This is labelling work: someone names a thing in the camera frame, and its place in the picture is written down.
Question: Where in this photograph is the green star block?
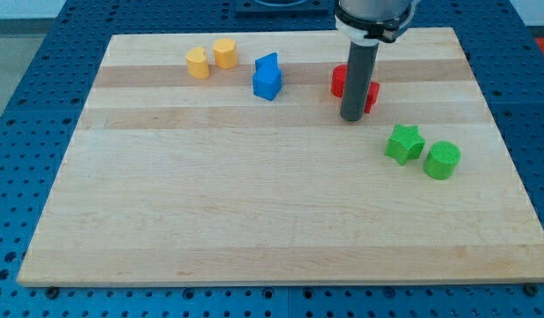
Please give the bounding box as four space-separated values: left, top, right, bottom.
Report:
384 124 426 165

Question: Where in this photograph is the green cylinder block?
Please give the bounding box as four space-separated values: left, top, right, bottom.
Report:
423 140 461 180

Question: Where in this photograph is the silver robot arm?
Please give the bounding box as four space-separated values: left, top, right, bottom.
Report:
334 0 419 46

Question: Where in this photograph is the red star block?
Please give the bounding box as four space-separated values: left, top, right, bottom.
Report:
364 81 381 114

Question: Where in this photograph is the wooden board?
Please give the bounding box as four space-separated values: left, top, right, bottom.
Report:
18 27 544 287

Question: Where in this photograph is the blue cube block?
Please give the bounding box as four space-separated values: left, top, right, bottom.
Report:
253 66 282 101

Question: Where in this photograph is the blue arrow block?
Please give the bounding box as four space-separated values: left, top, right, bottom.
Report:
254 52 278 72

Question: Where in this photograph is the red cylinder block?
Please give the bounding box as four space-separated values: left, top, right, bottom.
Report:
330 64 347 98

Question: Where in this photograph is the yellow hexagon block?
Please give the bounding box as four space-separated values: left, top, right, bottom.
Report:
213 38 238 69

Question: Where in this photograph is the yellow heart block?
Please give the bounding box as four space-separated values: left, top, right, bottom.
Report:
185 47 210 80

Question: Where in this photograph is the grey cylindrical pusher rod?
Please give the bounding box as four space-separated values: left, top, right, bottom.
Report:
340 42 379 122

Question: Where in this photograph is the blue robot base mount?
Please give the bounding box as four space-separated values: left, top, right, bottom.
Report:
234 0 334 17

